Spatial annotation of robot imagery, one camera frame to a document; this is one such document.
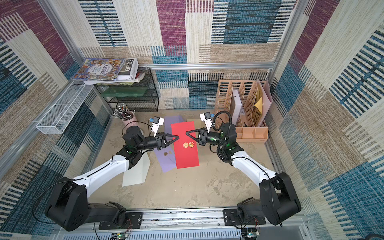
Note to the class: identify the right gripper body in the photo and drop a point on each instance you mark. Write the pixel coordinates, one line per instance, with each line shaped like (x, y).
(202, 136)

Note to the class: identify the white box in organizer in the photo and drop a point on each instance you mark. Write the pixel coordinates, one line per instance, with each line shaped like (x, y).
(235, 106)

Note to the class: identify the pink folder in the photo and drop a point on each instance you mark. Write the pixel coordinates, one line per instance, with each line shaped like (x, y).
(267, 100)

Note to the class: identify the Folio book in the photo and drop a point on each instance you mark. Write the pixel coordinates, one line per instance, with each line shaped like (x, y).
(128, 75)

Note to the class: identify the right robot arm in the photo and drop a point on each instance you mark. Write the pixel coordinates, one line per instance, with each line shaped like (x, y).
(278, 198)

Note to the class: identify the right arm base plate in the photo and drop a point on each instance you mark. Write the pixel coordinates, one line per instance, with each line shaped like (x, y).
(232, 217)

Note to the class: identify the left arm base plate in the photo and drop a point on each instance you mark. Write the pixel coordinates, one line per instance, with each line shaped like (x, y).
(133, 220)

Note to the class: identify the red envelope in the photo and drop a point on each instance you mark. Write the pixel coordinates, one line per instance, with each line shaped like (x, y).
(186, 151)

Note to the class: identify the brown wanted poster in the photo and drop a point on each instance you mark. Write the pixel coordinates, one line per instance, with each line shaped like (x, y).
(256, 116)

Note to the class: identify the yellow paper sheet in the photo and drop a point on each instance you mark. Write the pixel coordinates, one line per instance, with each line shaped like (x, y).
(259, 105)

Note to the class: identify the black wire shelf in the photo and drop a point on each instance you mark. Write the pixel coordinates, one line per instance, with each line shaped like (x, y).
(140, 97)

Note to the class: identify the green folder on shelf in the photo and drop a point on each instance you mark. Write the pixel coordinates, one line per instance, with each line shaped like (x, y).
(124, 92)

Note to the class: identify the pens in cup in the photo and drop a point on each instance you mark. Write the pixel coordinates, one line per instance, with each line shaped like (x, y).
(123, 113)

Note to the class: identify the lilac envelope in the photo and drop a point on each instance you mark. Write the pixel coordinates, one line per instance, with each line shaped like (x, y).
(166, 158)
(172, 120)

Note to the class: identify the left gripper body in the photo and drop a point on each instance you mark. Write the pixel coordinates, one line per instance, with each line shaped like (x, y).
(156, 142)

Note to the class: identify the pink pen cup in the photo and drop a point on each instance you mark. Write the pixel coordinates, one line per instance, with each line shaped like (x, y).
(132, 122)

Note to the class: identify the white envelope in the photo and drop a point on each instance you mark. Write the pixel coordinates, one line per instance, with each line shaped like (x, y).
(137, 174)

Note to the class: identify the colourful picture book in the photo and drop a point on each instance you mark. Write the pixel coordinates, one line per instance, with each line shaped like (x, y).
(99, 69)

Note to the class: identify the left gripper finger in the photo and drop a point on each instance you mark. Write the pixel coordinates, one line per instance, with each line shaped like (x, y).
(169, 142)
(170, 137)

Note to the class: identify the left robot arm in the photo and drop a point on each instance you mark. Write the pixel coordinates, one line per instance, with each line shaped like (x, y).
(68, 205)

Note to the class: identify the white wire basket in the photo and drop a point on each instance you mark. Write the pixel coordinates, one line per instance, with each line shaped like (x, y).
(61, 113)

